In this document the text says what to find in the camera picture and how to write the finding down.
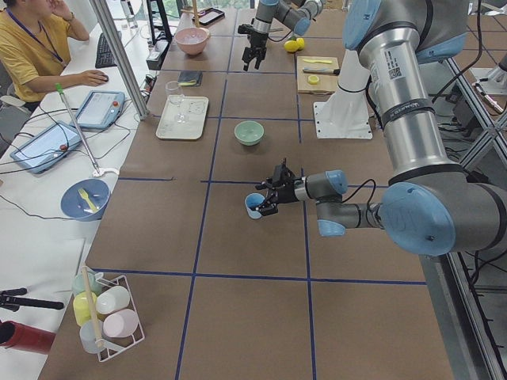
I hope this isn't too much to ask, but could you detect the metal stick green tip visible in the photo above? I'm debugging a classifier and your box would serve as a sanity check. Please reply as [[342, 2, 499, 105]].
[[55, 82, 120, 177]]

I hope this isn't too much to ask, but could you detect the white plastic cup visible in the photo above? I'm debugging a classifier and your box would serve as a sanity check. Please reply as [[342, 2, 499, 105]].
[[96, 286, 130, 314]]

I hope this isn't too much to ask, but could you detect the near blue teach pendant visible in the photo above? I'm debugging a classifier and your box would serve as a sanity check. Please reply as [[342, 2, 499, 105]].
[[10, 121, 82, 174]]

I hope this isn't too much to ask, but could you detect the white wire cup rack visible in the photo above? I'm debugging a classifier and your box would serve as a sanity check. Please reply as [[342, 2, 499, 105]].
[[79, 267, 145, 363]]

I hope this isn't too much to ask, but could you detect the aluminium frame post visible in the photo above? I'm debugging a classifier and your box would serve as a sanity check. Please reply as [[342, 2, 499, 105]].
[[90, 0, 149, 120]]

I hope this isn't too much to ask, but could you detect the cream bear tray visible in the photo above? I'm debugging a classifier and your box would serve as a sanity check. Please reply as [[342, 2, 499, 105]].
[[155, 96, 209, 140]]

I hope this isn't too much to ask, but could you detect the pink plastic cup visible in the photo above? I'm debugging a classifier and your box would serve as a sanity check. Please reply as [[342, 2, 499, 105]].
[[103, 309, 139, 338]]

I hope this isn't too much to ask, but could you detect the yellow plastic cup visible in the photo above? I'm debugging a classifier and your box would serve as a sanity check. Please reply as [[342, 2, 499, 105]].
[[72, 291, 91, 326]]

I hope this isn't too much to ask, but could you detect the green plastic cup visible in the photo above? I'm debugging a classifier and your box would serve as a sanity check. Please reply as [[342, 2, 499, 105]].
[[71, 267, 105, 297]]

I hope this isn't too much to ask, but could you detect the pink bowl with ice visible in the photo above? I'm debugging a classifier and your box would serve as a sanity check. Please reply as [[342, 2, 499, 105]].
[[174, 27, 211, 55]]

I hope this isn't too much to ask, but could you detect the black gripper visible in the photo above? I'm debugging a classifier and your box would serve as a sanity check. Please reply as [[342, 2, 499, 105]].
[[238, 24, 269, 71], [255, 158, 307, 216]]

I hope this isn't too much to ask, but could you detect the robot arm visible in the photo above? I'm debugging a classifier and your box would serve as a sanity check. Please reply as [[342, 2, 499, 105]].
[[256, 1, 506, 256], [238, 0, 326, 71]]

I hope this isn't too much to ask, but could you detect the wooden cutting board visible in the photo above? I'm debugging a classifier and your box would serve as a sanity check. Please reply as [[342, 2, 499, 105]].
[[296, 56, 340, 93]]

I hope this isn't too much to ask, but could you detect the yellow plastic knife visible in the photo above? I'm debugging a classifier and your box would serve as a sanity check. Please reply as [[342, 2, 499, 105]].
[[303, 59, 333, 64]]

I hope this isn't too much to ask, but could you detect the clear plastic cup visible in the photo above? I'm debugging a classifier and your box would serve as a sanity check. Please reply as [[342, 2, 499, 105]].
[[79, 320, 105, 354]]

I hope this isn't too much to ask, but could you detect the red cylinder bottle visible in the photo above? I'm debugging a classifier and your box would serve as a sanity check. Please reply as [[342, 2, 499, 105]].
[[1, 321, 55, 355]]

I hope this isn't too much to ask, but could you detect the blue bowl with fork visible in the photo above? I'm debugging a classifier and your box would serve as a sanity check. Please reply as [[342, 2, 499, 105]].
[[60, 178, 110, 222]]

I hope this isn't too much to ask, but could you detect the mint green bowl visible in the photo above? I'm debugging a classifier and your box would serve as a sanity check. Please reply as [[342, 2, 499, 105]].
[[234, 120, 265, 146]]

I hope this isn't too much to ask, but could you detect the dark serving tray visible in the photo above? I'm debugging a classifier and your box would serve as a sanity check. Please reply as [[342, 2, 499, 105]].
[[197, 8, 225, 26]]

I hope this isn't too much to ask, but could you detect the far blue teach pendant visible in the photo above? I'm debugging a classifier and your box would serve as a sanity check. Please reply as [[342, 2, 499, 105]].
[[75, 90, 126, 131]]

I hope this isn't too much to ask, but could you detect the person in yellow shirt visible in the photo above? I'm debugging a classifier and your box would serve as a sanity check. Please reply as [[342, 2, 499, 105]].
[[1, 0, 109, 111]]

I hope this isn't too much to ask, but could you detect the lemon half slice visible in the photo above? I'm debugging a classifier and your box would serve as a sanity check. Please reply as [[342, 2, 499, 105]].
[[307, 75, 320, 85]]

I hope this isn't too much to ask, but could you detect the light blue plastic cup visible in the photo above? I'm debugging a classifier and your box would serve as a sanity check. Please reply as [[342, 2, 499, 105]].
[[244, 193, 265, 219]]

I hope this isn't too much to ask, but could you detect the grey folded cloth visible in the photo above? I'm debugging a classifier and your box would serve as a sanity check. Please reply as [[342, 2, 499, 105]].
[[177, 70, 203, 87]]

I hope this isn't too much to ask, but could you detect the black tripod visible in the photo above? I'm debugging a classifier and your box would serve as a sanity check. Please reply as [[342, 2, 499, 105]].
[[1, 287, 64, 312]]

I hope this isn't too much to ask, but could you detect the black power strip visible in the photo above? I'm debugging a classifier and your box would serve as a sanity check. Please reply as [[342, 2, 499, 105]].
[[146, 40, 170, 70]]

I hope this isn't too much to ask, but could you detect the blue teach pendant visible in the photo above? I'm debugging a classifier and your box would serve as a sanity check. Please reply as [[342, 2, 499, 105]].
[[75, 90, 126, 131], [10, 121, 82, 174]]

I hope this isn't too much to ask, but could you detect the clear wine glass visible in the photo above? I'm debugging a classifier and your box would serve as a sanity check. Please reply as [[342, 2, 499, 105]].
[[165, 81, 186, 124]]

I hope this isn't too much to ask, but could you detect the black keyboard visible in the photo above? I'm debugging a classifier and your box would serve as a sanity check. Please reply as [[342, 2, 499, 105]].
[[95, 33, 116, 69]]

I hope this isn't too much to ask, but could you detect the yellow lemon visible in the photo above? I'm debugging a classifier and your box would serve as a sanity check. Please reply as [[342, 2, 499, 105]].
[[295, 37, 305, 51], [284, 40, 300, 53]]

